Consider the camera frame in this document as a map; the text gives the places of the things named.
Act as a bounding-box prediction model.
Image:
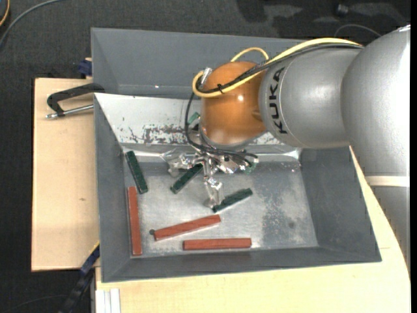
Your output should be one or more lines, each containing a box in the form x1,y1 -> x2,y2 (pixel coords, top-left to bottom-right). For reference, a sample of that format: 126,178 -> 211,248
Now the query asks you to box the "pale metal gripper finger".
167,153 -> 196,178
203,176 -> 225,209

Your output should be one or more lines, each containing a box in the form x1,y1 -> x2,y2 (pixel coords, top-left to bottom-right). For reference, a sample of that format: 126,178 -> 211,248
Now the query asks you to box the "dark green flat block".
169,162 -> 205,195
124,150 -> 149,195
212,187 -> 253,214

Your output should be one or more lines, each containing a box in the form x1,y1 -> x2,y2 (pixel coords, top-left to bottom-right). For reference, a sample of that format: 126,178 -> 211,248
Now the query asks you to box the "red-brown flat block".
126,186 -> 143,257
152,214 -> 222,242
182,237 -> 253,252

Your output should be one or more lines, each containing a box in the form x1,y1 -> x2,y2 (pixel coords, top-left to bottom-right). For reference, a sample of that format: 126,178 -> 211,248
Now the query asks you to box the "grey metal bin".
90,27 -> 383,284

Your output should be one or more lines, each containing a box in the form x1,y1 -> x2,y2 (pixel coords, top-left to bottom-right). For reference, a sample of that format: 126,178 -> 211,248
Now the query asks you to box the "pale flat board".
31,77 -> 100,272

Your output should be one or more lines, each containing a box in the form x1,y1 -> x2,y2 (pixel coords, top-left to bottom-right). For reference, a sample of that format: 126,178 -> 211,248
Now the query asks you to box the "black cylinder on white bracket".
222,153 -> 259,164

